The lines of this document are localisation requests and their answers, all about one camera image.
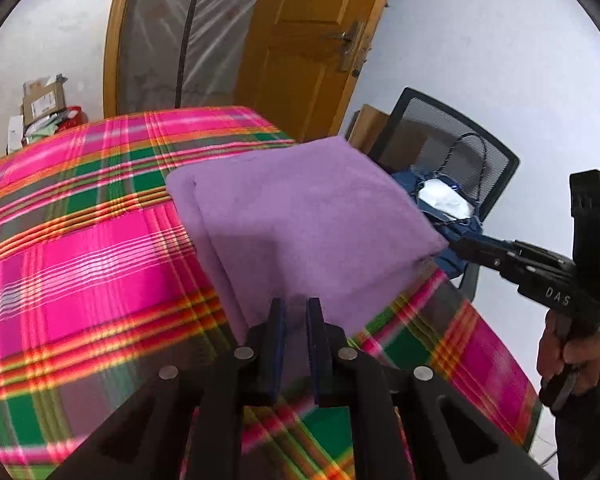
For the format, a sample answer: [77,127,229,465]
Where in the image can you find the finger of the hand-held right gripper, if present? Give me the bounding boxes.
[447,234,537,276]

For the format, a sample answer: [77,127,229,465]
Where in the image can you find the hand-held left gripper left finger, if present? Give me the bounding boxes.
[47,297,287,480]

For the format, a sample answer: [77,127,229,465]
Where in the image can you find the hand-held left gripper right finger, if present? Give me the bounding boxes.
[306,297,553,480]

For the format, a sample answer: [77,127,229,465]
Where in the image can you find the purple fleece pants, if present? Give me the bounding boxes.
[166,135,450,341]

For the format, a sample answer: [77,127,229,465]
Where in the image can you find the person's right forearm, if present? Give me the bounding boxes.
[552,345,600,480]

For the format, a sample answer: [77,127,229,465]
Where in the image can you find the person's right hand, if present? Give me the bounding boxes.
[536,310,600,395]

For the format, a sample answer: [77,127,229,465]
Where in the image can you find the blue bag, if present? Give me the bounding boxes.
[390,132,486,276]

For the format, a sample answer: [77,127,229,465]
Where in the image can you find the black mesh chair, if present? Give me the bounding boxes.
[367,86,521,301]

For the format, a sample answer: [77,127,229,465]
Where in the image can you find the flat brown cardboard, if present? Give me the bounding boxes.
[347,104,391,156]

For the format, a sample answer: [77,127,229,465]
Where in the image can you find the pink plaid blanket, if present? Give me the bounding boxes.
[0,106,543,480]

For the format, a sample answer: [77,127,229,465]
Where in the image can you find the wooden door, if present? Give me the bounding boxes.
[235,0,403,143]

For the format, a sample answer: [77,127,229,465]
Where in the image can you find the red basket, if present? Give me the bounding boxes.
[55,106,88,128]

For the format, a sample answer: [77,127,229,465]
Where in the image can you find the clear plastic door curtain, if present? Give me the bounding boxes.
[117,0,271,113]

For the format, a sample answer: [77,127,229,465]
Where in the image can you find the small white carton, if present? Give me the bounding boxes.
[6,115,25,153]

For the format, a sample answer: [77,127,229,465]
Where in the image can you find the brown cardboard box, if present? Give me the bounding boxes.
[21,77,68,131]

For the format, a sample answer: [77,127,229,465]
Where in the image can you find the metal door handle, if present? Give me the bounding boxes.
[325,21,371,78]

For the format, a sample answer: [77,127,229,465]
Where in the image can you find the wooden door frame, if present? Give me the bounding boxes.
[102,0,141,118]

